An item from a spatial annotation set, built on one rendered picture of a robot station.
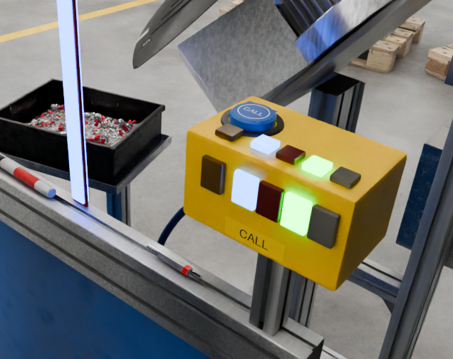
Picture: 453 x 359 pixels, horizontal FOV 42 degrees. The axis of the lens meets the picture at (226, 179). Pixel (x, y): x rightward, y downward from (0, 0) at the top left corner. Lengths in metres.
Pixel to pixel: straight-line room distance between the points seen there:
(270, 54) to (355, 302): 1.23
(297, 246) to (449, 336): 1.51
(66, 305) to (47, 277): 0.05
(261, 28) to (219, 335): 0.44
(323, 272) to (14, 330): 0.72
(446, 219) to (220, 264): 1.13
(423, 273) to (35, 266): 0.63
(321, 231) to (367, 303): 1.53
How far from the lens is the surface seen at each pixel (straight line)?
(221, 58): 0.86
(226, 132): 0.48
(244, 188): 0.47
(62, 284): 0.89
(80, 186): 0.75
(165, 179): 2.41
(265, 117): 0.51
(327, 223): 0.44
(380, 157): 0.50
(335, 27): 0.82
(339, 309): 1.92
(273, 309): 0.59
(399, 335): 1.20
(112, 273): 0.74
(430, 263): 1.06
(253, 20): 0.88
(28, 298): 1.00
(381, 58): 3.72
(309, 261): 0.48
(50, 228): 0.80
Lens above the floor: 1.30
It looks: 32 degrees down
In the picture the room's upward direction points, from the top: 5 degrees clockwise
